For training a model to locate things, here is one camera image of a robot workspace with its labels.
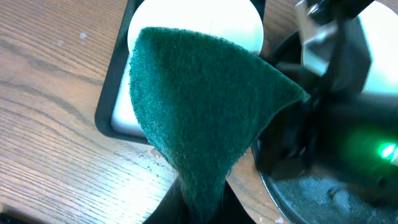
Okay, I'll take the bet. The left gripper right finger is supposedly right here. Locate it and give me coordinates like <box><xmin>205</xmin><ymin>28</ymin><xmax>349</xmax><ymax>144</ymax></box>
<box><xmin>217</xmin><ymin>182</ymin><xmax>255</xmax><ymax>224</ymax></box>

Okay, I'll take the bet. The mint green plate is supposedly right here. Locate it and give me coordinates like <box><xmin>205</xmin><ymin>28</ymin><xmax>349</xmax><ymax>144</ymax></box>
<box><xmin>359</xmin><ymin>1</ymin><xmax>397</xmax><ymax>95</ymax></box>
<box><xmin>127</xmin><ymin>0</ymin><xmax>264</xmax><ymax>55</ymax></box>

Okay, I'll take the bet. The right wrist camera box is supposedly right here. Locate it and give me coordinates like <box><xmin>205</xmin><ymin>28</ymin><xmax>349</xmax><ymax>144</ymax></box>
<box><xmin>294</xmin><ymin>0</ymin><xmax>373</xmax><ymax>93</ymax></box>

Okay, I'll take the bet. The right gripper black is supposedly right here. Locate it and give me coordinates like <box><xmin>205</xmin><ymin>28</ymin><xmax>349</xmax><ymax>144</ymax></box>
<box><xmin>256</xmin><ymin>69</ymin><xmax>397</xmax><ymax>204</ymax></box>

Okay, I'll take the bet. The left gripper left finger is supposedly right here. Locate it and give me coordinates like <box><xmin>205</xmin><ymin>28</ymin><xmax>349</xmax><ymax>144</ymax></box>
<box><xmin>143</xmin><ymin>178</ymin><xmax>190</xmax><ymax>224</ymax></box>

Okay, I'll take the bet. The green yellow sponge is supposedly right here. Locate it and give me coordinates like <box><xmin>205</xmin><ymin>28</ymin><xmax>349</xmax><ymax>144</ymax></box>
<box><xmin>130</xmin><ymin>27</ymin><xmax>306</xmax><ymax>223</ymax></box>

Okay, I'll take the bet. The round black tray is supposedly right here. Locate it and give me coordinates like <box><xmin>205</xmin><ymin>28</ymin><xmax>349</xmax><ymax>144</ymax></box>
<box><xmin>253</xmin><ymin>35</ymin><xmax>397</xmax><ymax>223</ymax></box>

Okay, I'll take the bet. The rectangular black grey tray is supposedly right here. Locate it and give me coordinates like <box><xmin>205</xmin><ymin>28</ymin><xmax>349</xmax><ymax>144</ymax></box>
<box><xmin>95</xmin><ymin>0</ymin><xmax>266</xmax><ymax>144</ymax></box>

